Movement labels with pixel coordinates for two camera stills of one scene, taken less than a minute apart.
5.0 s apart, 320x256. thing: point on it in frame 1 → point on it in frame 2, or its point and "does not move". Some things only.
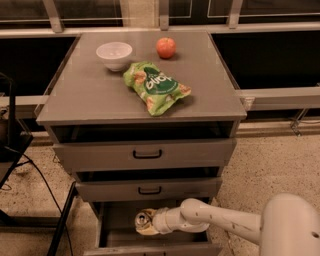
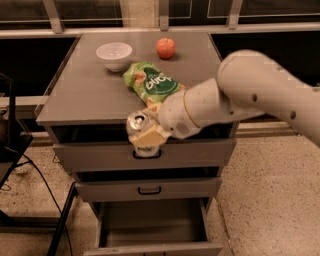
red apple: [166, 47] does not move
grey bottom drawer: [116, 234] does not move
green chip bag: [158, 91] does not move
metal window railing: [297, 99] does not move
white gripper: [160, 220] → [174, 113]
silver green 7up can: [141, 219] → [137, 123]
